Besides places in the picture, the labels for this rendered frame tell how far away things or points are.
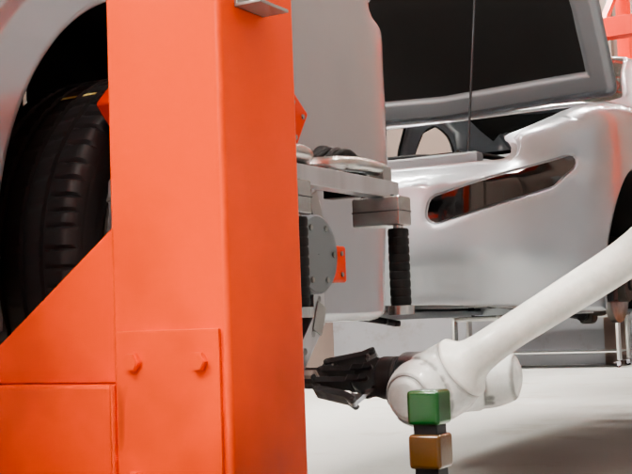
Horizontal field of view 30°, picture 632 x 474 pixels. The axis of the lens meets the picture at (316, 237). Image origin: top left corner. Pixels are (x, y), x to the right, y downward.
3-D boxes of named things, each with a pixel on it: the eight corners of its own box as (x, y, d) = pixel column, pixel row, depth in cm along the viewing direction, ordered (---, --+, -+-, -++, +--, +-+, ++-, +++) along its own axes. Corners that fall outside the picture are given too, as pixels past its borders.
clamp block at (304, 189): (260, 218, 177) (260, 183, 178) (312, 213, 173) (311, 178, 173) (242, 216, 173) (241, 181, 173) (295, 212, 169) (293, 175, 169)
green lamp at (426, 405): (421, 422, 139) (419, 387, 139) (452, 422, 137) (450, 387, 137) (406, 425, 136) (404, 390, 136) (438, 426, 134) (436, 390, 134)
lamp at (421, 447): (422, 465, 139) (421, 431, 139) (454, 466, 137) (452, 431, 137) (408, 469, 135) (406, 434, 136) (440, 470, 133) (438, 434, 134)
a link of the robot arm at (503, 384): (443, 342, 206) (411, 351, 194) (528, 340, 198) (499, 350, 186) (448, 403, 206) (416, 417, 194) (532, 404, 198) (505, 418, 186)
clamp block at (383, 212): (365, 229, 207) (364, 199, 207) (412, 226, 202) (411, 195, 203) (352, 228, 202) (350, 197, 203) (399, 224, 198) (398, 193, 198)
